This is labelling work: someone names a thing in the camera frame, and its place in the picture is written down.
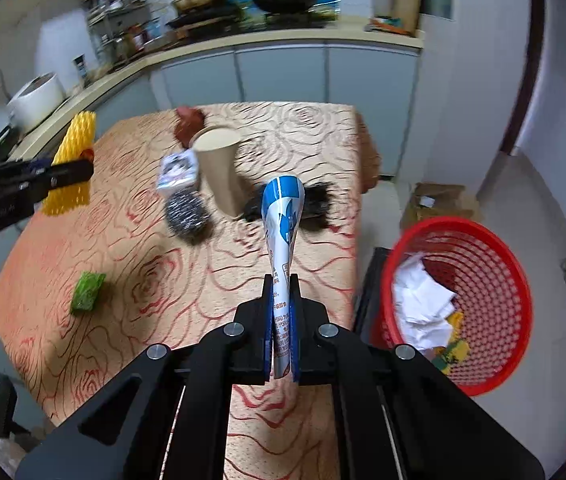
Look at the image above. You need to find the blue white plastic packet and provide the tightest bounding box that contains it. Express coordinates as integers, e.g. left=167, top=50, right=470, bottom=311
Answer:
left=261, top=175, right=306, bottom=383

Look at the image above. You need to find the black wok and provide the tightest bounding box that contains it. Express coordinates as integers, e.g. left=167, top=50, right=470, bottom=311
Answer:
left=253, top=0, right=321, bottom=15

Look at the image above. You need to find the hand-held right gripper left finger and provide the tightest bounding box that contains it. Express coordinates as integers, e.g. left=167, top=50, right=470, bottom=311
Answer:
left=16, top=276, right=275, bottom=480

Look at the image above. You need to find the black bristly hair clip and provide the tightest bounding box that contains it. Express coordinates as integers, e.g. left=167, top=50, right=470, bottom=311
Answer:
left=243, top=182, right=334, bottom=231

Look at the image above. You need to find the small white printed packet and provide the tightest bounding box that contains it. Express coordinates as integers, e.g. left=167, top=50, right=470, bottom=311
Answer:
left=157, top=150, right=201, bottom=197

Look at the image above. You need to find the green yellow sponge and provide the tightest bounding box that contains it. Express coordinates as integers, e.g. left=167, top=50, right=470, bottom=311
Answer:
left=430, top=335, right=468, bottom=371

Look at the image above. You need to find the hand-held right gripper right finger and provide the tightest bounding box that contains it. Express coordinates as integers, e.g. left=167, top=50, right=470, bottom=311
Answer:
left=288, top=275, right=546, bottom=480

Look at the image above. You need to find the white rice cooker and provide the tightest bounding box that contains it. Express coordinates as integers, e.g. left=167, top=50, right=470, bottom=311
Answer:
left=6, top=72, right=69, bottom=133

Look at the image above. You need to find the orange teal cloth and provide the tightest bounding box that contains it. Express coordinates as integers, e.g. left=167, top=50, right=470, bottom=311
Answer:
left=368, top=16, right=414, bottom=37

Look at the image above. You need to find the black chair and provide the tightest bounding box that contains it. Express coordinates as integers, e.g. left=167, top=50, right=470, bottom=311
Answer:
left=0, top=375, right=31, bottom=441

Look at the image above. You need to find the cardboard box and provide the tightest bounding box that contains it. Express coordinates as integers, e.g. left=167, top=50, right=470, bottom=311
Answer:
left=402, top=182, right=481, bottom=233

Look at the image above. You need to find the green wrapper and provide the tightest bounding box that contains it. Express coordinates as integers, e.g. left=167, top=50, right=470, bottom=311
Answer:
left=72, top=271, right=106, bottom=315

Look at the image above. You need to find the red plastic mesh basket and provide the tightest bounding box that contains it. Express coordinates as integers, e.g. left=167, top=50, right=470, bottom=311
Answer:
left=370, top=217, right=534, bottom=397

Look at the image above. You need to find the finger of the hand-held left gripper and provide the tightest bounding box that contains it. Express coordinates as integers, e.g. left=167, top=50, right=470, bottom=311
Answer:
left=28, top=149, right=95, bottom=196
left=0, top=157, right=54, bottom=183

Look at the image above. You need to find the crumpled brown paper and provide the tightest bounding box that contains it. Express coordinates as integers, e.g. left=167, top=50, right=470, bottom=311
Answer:
left=174, top=106, right=206, bottom=146

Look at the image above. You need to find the brown paper cup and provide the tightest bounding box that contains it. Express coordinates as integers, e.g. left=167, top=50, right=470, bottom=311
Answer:
left=192, top=127, right=251, bottom=218

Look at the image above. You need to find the yellow foam fruit net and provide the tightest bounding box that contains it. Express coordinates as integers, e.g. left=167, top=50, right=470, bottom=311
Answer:
left=43, top=110, right=98, bottom=217

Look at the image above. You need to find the white tissue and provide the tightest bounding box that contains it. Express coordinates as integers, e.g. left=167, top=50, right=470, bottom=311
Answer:
left=393, top=255, right=456, bottom=351

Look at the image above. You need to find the metal spice rack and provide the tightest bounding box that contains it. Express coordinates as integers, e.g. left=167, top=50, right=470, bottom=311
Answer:
left=80, top=0, right=151, bottom=68

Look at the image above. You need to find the black gas stove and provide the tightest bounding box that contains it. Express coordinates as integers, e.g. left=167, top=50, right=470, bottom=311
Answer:
left=165, top=7, right=339, bottom=31

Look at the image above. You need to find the steel wool scourer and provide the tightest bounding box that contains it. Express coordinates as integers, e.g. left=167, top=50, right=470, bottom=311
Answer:
left=164, top=189, right=211, bottom=238

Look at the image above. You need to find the pale blue kitchen cabinet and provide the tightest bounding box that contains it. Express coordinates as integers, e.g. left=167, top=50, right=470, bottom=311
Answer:
left=13, top=27, right=424, bottom=181

